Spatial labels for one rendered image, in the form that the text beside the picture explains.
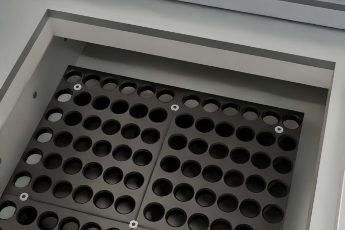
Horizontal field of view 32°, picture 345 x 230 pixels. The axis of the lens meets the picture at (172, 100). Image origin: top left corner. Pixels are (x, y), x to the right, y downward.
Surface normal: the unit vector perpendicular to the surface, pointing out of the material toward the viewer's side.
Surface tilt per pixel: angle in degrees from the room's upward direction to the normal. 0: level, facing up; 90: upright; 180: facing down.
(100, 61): 0
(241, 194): 0
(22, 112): 90
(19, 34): 0
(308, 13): 90
